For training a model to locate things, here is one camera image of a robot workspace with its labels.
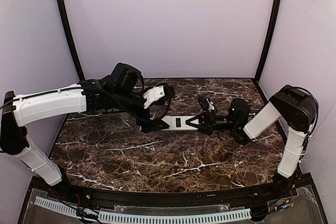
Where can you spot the black frame post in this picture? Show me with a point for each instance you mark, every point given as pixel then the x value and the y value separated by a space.
pixel 268 37
pixel 70 40

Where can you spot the left white cable duct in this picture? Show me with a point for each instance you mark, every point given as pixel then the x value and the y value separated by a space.
pixel 55 206

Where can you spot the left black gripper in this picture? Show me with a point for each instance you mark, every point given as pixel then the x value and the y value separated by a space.
pixel 146 120

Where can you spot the white cable duct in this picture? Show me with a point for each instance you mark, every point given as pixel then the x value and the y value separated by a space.
pixel 55 206
pixel 220 217

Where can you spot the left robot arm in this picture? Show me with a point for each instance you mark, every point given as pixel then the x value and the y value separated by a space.
pixel 114 91

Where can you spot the black front rail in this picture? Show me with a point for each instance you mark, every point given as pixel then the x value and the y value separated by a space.
pixel 254 196

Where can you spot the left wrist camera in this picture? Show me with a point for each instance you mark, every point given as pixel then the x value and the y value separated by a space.
pixel 159 93

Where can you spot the right black frame post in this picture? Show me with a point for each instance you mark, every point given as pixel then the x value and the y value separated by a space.
pixel 268 37

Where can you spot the left black frame post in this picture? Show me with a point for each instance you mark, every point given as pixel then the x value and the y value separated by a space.
pixel 70 40

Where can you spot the white red remote control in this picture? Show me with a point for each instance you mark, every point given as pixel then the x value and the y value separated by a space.
pixel 176 123

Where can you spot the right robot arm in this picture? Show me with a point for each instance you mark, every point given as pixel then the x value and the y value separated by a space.
pixel 296 105

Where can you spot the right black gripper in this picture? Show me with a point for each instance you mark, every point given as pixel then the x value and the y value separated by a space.
pixel 208 121

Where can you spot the centre white cable duct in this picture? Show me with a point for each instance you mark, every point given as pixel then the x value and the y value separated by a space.
pixel 220 217

